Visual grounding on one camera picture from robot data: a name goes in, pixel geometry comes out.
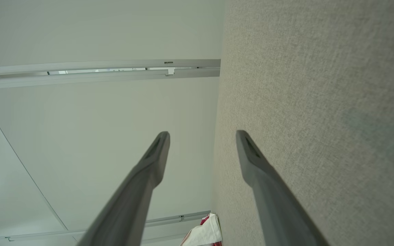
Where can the red Bulls basketball jersey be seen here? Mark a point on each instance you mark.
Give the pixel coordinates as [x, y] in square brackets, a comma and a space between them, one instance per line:
[205, 234]

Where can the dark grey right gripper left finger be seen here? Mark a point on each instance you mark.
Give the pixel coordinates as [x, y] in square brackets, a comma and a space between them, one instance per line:
[132, 205]

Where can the wide grey aluminium frame rail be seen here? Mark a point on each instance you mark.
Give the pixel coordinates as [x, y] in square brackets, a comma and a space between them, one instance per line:
[80, 80]

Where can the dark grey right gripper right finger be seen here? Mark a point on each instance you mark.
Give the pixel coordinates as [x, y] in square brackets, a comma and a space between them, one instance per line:
[275, 205]

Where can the grey fabric sofa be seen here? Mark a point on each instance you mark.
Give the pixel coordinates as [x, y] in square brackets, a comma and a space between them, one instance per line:
[320, 102]

